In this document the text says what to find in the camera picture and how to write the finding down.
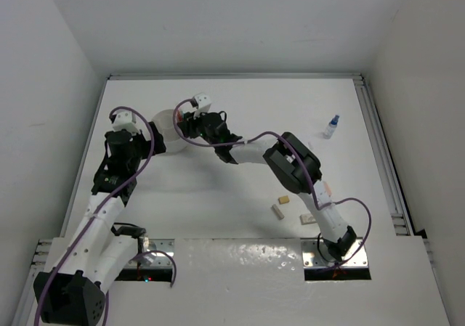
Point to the beige cylindrical eraser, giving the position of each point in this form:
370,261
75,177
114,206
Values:
277,212

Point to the pink eraser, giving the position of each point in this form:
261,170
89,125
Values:
327,188

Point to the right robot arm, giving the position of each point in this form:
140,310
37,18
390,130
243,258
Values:
293,164

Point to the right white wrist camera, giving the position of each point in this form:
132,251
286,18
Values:
201,102

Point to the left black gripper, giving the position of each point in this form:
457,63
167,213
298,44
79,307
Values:
145,144

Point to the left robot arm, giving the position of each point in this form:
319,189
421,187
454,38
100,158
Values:
74,291

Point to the aluminium frame rail left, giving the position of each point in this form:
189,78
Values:
27,297

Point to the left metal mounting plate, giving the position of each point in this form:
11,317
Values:
155,265

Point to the white boxed eraser red label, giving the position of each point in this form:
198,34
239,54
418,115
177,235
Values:
306,219

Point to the aluminium frame rail right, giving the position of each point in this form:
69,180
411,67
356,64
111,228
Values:
397,205

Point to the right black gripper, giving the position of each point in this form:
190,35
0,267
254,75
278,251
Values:
189,122

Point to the yellow eraser block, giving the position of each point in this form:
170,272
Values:
283,200

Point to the aluminium frame rail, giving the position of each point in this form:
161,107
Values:
397,205
27,297

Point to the small blue-capped glue bottle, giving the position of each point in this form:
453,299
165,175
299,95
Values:
331,127

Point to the white round compartment organizer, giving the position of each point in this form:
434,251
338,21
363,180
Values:
164,123

